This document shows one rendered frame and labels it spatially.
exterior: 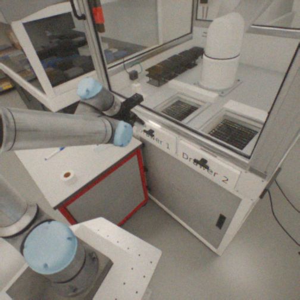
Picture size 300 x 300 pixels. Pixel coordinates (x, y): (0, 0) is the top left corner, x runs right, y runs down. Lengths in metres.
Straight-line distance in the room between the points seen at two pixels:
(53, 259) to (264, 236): 1.51
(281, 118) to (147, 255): 0.63
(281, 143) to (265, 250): 1.17
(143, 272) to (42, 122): 0.60
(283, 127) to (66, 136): 0.56
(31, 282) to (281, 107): 0.92
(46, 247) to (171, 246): 1.15
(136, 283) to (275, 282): 1.11
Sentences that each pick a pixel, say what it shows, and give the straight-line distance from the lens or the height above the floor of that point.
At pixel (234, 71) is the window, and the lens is 0.65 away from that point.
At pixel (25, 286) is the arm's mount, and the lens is 0.85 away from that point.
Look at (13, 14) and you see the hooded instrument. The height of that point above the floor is 1.39.
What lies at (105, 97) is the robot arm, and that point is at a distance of 0.67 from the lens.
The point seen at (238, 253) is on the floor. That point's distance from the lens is 1.67.
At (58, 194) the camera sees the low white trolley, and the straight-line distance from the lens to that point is 1.05.
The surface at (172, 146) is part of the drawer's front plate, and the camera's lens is 0.94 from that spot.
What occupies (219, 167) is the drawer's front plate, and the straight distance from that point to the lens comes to 0.83.
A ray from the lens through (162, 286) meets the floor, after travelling 1.55.
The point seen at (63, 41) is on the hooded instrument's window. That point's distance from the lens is 1.53.
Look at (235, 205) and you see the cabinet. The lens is 1.01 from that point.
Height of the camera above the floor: 1.53
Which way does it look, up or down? 45 degrees down
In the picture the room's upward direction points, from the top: 7 degrees counter-clockwise
